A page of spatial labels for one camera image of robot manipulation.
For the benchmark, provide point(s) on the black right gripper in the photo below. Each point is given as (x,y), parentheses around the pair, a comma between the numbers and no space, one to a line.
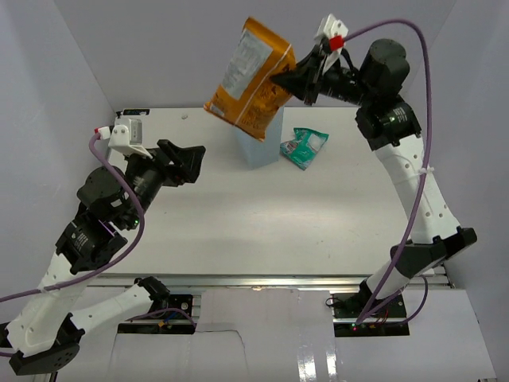
(305,79)

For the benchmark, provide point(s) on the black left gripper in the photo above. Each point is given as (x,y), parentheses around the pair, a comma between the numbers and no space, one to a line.
(186,167)

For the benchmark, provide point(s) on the orange Kettle chips bag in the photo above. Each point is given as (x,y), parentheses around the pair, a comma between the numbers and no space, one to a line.
(247,98)

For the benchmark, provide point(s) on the teal snack packet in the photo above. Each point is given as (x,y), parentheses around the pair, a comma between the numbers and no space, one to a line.
(304,147)

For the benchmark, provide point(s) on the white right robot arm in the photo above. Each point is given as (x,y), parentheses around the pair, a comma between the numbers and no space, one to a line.
(393,133)

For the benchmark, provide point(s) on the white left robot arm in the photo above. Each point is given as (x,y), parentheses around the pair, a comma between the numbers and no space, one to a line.
(47,333)

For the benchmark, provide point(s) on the light blue paper bag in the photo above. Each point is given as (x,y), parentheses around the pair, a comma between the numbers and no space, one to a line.
(256,153)

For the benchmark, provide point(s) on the white front cover paper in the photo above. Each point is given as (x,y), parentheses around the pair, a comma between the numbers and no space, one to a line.
(287,335)

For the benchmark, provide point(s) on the blue label sticker left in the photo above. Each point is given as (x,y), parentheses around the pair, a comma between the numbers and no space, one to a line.
(136,112)

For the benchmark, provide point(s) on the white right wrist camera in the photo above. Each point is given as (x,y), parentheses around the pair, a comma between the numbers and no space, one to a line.
(331,34)

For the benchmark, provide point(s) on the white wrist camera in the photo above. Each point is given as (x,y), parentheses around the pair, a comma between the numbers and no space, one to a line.
(331,34)
(125,137)

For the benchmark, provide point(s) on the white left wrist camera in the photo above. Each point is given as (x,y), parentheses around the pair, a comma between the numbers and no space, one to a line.
(125,137)

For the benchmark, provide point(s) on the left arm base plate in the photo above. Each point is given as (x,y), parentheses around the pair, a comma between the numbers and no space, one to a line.
(179,315)

